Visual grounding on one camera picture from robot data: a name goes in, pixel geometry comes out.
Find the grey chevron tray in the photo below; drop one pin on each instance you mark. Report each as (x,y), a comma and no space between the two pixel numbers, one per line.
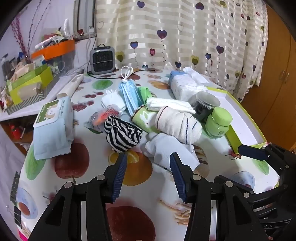
(34,99)

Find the soft tissue pack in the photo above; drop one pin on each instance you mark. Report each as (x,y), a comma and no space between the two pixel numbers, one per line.
(182,85)

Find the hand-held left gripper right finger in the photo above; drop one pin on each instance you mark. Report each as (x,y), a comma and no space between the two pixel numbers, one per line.
(179,180)

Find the small grey heater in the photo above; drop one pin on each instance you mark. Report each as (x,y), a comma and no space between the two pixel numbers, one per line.
(101,59)

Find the green jar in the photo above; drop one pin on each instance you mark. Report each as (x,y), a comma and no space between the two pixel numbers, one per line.
(217,125)

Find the clear bag with orange contents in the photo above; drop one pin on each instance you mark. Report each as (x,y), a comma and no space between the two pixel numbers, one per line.
(104,114)

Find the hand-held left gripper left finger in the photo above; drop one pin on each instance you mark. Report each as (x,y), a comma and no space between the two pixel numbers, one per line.
(120,178)

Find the bright green cloth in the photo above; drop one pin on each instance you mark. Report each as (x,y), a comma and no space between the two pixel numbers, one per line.
(144,92)

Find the orange lidded storage box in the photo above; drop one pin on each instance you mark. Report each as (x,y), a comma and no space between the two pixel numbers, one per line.
(55,49)

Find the blue face mask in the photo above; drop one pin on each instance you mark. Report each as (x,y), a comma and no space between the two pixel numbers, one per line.
(129,95)

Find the cream heart-print curtain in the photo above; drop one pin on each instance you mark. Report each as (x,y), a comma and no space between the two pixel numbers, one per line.
(173,34)

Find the dark jar with clear lid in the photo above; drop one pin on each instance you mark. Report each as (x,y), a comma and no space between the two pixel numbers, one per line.
(203,102)

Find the green rabbit towel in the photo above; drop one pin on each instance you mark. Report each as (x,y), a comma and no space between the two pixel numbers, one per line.
(143,118)

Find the window frame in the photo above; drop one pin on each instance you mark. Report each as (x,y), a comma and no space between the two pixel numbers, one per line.
(85,16)

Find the white towel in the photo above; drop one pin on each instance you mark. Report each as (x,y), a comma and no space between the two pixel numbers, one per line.
(166,104)

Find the green tissue box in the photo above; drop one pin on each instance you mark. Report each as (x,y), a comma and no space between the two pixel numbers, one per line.
(30,76)

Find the white box with green rim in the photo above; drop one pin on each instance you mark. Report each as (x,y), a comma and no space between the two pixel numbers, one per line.
(242,120)

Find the cream sock with blue stripes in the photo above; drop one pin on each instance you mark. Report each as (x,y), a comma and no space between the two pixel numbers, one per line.
(175,122)

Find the white tube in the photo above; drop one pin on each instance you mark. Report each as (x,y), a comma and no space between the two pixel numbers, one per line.
(71,85)

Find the wooden wardrobe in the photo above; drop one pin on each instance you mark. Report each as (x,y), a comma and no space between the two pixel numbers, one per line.
(275,81)

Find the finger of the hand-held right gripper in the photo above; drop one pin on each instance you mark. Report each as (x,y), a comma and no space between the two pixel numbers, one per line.
(219,179)
(251,151)

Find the purple dried flower branches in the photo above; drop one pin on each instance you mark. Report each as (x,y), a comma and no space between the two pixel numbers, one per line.
(19,34)

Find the pale blue sock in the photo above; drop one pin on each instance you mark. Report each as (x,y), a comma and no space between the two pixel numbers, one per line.
(166,146)

